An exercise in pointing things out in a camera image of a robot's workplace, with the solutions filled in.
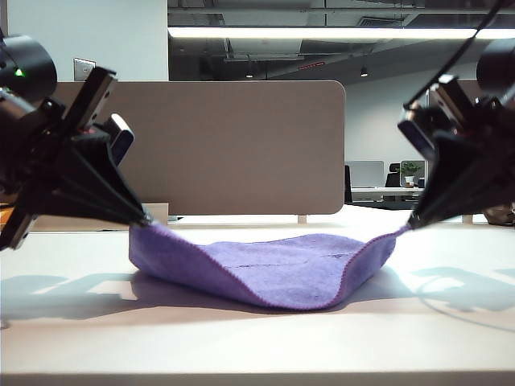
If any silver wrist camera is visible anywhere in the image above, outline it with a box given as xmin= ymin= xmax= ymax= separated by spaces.
xmin=106 ymin=113 xmax=136 ymax=166
xmin=397 ymin=106 xmax=439 ymax=160

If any silver ventilation duct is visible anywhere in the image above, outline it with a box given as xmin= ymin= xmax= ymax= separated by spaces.
xmin=223 ymin=38 xmax=307 ymax=62

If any beige cable tray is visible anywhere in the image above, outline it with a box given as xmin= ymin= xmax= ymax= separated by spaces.
xmin=23 ymin=203 xmax=170 ymax=233

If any long ceiling light strip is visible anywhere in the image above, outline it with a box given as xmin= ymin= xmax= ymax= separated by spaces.
xmin=167 ymin=27 xmax=515 ymax=41

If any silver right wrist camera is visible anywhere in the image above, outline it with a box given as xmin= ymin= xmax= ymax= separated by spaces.
xmin=397 ymin=106 xmax=439 ymax=160

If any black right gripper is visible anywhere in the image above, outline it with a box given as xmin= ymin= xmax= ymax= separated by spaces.
xmin=408 ymin=73 xmax=515 ymax=231

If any grey background partition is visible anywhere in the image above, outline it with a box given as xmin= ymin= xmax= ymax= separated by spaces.
xmin=345 ymin=160 xmax=385 ymax=189

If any green potted plant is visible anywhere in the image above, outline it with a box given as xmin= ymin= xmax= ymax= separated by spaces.
xmin=400 ymin=160 xmax=423 ymax=189

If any brown desk divider panel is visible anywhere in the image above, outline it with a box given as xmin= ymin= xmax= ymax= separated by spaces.
xmin=425 ymin=79 xmax=484 ymax=106
xmin=50 ymin=80 xmax=347 ymax=217

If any crumpled brown bag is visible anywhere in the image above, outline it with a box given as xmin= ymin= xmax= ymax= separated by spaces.
xmin=484 ymin=203 xmax=515 ymax=225

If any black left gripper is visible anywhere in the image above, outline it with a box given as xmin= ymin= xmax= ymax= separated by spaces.
xmin=0 ymin=66 xmax=153 ymax=251

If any metal wall switch plate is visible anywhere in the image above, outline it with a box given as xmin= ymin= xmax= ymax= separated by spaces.
xmin=73 ymin=57 xmax=97 ymax=81

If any purple microfiber cloth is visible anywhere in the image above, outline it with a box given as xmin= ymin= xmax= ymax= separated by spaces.
xmin=128 ymin=223 xmax=411 ymax=311

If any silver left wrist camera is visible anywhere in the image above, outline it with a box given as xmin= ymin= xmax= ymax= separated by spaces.
xmin=106 ymin=113 xmax=136 ymax=166

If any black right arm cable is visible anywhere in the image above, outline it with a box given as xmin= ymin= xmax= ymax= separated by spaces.
xmin=403 ymin=0 xmax=505 ymax=110

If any white background desk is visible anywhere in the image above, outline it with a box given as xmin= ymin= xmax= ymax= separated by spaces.
xmin=350 ymin=187 xmax=423 ymax=203

